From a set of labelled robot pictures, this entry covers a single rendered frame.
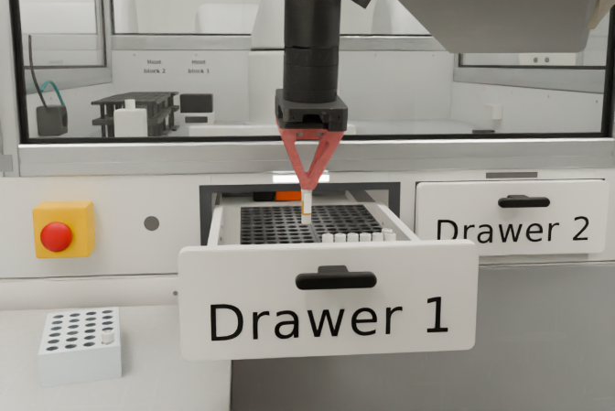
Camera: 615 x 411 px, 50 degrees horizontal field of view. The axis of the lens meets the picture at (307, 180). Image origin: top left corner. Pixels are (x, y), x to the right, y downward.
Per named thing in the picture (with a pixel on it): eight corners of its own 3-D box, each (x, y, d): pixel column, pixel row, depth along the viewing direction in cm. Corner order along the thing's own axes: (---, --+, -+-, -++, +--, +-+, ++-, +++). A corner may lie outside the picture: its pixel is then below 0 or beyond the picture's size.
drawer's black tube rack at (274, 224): (396, 300, 75) (398, 244, 74) (241, 306, 73) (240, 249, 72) (361, 247, 97) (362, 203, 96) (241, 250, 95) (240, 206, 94)
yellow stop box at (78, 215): (88, 259, 90) (85, 207, 89) (33, 261, 89) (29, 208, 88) (96, 249, 95) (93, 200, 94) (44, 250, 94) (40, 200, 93)
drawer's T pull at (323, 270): (377, 288, 60) (377, 274, 60) (296, 291, 60) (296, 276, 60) (370, 275, 64) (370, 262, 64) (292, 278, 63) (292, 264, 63)
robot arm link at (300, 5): (283, -16, 63) (343, -14, 63) (285, -18, 70) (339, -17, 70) (282, 58, 65) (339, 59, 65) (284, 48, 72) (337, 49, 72)
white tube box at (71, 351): (122, 377, 73) (120, 345, 72) (39, 388, 71) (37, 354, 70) (119, 334, 85) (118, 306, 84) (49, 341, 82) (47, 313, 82)
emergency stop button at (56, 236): (70, 253, 87) (69, 223, 87) (39, 254, 87) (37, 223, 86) (76, 246, 90) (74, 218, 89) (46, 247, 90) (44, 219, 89)
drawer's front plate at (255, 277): (475, 350, 66) (480, 243, 64) (181, 362, 64) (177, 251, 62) (469, 342, 68) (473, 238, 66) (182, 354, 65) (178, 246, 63)
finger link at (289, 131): (331, 175, 77) (335, 95, 74) (342, 196, 70) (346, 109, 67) (273, 176, 76) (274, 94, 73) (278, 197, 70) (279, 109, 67)
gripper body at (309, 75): (331, 104, 75) (334, 38, 73) (348, 126, 66) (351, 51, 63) (275, 104, 75) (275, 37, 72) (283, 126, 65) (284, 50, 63)
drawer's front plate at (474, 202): (604, 253, 101) (610, 180, 99) (416, 257, 98) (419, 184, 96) (598, 249, 102) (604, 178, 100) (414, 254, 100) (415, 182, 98)
